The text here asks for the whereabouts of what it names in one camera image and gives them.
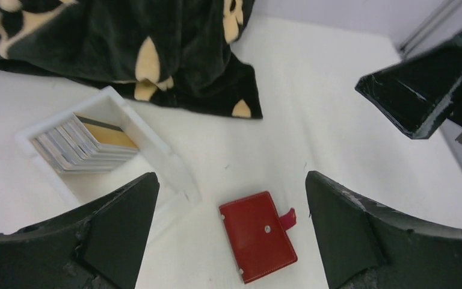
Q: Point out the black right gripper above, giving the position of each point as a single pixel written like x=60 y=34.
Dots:
x=417 y=95

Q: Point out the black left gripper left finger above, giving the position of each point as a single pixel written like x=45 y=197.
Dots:
x=98 y=245

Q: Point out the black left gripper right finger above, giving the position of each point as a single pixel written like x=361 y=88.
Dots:
x=365 y=244

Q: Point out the red leather card holder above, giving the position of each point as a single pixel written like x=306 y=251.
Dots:
x=257 y=235

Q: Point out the white plastic card box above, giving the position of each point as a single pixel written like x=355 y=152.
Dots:
x=178 y=193

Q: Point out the stack of cards in box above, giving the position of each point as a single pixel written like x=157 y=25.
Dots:
x=83 y=145

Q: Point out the black floral blanket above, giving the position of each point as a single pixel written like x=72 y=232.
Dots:
x=174 y=54

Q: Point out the aluminium frame rail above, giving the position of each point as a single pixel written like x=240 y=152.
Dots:
x=429 y=25

